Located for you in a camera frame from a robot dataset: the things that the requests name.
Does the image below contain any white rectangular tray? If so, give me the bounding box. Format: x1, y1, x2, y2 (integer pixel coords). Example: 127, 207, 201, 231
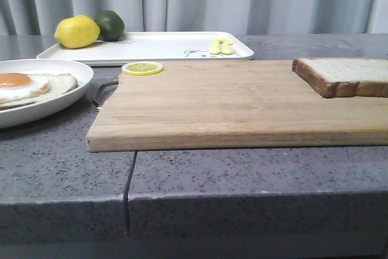
37, 32, 254, 67

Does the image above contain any wooden cutting board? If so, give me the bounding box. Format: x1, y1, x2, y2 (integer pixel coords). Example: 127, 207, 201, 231
87, 60, 387, 152

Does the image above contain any green lime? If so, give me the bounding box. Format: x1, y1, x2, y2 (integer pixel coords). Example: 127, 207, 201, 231
94, 10, 125, 41

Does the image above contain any lemon slice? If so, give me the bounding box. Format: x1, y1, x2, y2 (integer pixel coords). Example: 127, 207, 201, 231
121, 61, 164, 76

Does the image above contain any yellow plastic knife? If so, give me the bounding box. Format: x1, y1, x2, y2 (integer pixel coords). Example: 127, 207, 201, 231
221, 38, 233, 55

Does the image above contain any bottom bread slice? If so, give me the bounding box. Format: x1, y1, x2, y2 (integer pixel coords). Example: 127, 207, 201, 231
1, 73, 78, 110

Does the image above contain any white bread slice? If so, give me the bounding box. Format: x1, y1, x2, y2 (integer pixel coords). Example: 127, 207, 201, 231
292, 58, 387, 98

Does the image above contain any white round plate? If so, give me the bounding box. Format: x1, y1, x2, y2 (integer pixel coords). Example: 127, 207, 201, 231
1, 59, 94, 129

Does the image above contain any yellow lemon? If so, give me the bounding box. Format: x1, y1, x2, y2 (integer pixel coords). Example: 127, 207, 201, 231
54, 15, 100, 49

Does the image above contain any fried egg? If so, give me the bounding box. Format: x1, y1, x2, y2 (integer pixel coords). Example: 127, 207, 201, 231
1, 72, 50, 104

